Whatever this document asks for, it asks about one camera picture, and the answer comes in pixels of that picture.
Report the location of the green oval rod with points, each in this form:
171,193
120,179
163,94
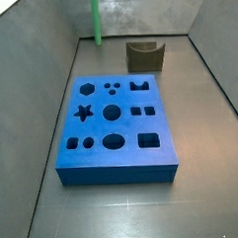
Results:
96,21

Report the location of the blue foam shape board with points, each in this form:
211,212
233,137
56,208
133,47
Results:
116,131

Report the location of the olive curved block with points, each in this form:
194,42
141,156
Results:
144,56

